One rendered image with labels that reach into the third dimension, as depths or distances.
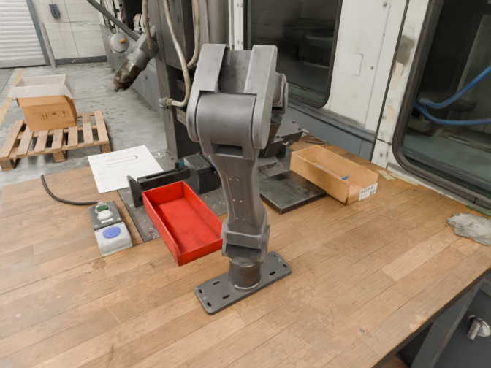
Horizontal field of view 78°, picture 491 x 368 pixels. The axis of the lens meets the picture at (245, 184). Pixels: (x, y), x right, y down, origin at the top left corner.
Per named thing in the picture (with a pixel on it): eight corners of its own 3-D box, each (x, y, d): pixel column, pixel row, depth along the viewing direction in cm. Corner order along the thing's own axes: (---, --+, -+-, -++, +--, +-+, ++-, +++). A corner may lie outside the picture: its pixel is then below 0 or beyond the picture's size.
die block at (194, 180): (199, 195, 90) (197, 173, 86) (185, 180, 97) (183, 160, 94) (254, 177, 99) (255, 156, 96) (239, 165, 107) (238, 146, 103)
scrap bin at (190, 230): (178, 266, 65) (175, 246, 62) (145, 209, 84) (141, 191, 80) (226, 246, 71) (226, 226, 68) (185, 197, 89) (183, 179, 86)
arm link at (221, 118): (237, 223, 63) (208, 82, 38) (268, 228, 61) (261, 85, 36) (229, 249, 59) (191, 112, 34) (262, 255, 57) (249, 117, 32)
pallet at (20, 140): (19, 131, 385) (14, 120, 378) (104, 120, 423) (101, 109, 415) (2, 171, 292) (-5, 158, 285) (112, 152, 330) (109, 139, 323)
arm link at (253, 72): (249, 75, 63) (189, 32, 33) (293, 77, 61) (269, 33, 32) (245, 135, 65) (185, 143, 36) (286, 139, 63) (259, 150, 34)
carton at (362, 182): (345, 208, 86) (350, 185, 82) (288, 172, 104) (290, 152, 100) (374, 195, 92) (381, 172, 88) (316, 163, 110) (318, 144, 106)
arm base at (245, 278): (189, 261, 56) (205, 288, 51) (275, 225, 65) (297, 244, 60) (193, 290, 60) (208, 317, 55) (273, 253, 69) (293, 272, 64)
